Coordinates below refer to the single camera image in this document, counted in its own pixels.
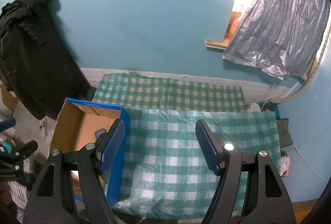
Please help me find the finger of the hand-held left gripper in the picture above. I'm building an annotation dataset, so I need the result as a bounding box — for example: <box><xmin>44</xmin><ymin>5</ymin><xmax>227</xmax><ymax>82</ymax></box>
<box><xmin>0</xmin><ymin>163</ymin><xmax>27</xmax><ymax>182</ymax></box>
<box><xmin>0</xmin><ymin>140</ymin><xmax>39</xmax><ymax>162</ymax></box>

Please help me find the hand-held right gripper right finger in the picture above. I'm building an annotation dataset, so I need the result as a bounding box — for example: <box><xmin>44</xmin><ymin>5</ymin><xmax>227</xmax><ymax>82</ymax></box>
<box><xmin>195</xmin><ymin>119</ymin><xmax>296</xmax><ymax>224</ymax></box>

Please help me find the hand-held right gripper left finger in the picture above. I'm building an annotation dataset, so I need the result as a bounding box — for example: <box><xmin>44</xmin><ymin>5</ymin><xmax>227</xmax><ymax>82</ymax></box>
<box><xmin>23</xmin><ymin>118</ymin><xmax>125</xmax><ymax>224</ymax></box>

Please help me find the dark rectangular power bank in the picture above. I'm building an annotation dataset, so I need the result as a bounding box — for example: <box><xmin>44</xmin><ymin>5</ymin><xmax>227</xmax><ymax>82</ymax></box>
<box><xmin>94</xmin><ymin>129</ymin><xmax>108</xmax><ymax>140</ymax></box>

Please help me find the blue-sided cardboard box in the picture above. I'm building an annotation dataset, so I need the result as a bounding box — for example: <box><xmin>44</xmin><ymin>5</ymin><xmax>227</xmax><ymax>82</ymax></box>
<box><xmin>49</xmin><ymin>98</ymin><xmax>130</xmax><ymax>209</ymax></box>

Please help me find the grey striped cloth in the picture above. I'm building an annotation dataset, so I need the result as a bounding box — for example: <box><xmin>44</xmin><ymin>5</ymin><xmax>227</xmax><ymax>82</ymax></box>
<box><xmin>8</xmin><ymin>158</ymin><xmax>35</xmax><ymax>217</ymax></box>

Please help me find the grey and white slipper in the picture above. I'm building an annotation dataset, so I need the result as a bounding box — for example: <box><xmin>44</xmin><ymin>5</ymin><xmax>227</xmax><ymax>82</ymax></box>
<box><xmin>39</xmin><ymin>118</ymin><xmax>48</xmax><ymax>139</ymax></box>

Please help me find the blue plastic item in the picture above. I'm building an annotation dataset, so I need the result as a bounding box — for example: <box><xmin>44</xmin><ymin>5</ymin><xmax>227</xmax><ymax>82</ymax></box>
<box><xmin>0</xmin><ymin>118</ymin><xmax>16</xmax><ymax>132</ymax></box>

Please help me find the green checked plastic tablecloth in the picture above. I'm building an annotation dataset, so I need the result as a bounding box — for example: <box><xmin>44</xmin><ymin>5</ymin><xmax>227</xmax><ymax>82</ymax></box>
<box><xmin>111</xmin><ymin>107</ymin><xmax>281</xmax><ymax>220</ymax></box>

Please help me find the small-checked green cloth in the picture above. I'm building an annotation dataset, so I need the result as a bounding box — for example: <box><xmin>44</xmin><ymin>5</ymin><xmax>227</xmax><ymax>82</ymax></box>
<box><xmin>92</xmin><ymin>73</ymin><xmax>246</xmax><ymax>112</ymax></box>

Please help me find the dark cloth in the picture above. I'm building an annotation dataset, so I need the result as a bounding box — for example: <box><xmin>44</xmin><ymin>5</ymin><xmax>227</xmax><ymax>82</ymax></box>
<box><xmin>276</xmin><ymin>118</ymin><xmax>293</xmax><ymax>147</ymax></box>

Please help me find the pink and white plastic bag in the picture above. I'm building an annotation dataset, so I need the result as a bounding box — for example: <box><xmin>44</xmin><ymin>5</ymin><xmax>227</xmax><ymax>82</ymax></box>
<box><xmin>279</xmin><ymin>153</ymin><xmax>291</xmax><ymax>178</ymax></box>

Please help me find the black hanging garment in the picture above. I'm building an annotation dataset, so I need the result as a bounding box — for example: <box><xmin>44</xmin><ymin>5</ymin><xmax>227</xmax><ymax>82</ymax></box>
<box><xmin>0</xmin><ymin>0</ymin><xmax>90</xmax><ymax>119</ymax></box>

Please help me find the wooden window sill board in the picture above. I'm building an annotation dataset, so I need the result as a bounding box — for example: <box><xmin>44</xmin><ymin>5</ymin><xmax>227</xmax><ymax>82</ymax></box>
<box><xmin>205</xmin><ymin>38</ymin><xmax>229</xmax><ymax>51</ymax></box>

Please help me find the orange package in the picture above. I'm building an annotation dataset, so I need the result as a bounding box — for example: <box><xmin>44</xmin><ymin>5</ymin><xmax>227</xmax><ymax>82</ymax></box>
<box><xmin>230</xmin><ymin>12</ymin><xmax>242</xmax><ymax>38</ymax></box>

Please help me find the pale striped tube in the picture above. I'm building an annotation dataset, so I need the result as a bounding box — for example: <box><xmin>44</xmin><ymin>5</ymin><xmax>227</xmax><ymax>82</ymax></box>
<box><xmin>281</xmin><ymin>7</ymin><xmax>331</xmax><ymax>103</ymax></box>

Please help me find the silver crinkled curtain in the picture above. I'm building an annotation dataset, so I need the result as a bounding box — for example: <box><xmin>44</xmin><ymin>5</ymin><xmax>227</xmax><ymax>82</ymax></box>
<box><xmin>222</xmin><ymin>0</ymin><xmax>331</xmax><ymax>81</ymax></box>

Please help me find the white cable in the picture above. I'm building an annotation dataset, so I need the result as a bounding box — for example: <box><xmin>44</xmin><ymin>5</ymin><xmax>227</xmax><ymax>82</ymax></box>
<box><xmin>292</xmin><ymin>143</ymin><xmax>327</xmax><ymax>182</ymax></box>

